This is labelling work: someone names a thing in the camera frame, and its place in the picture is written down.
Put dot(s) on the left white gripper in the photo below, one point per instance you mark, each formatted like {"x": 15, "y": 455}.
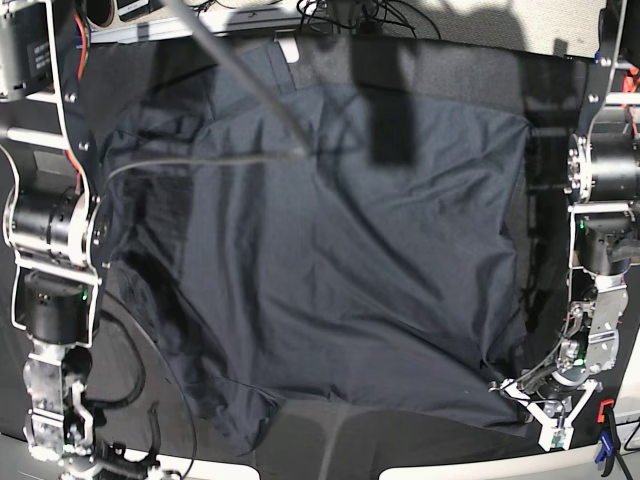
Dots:
{"x": 550, "y": 413}

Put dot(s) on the dark navy t-shirt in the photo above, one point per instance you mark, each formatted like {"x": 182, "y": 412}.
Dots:
{"x": 376, "y": 271}

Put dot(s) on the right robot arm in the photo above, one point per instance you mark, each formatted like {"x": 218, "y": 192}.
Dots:
{"x": 55, "y": 223}

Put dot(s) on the red blue clamp near right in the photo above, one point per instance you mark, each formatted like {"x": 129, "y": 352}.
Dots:
{"x": 608, "y": 438}

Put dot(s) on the white tag on cloth edge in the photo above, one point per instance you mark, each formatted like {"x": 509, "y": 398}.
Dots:
{"x": 290, "y": 49}

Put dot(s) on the black table cover cloth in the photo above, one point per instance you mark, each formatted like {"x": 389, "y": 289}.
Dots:
{"x": 544, "y": 89}

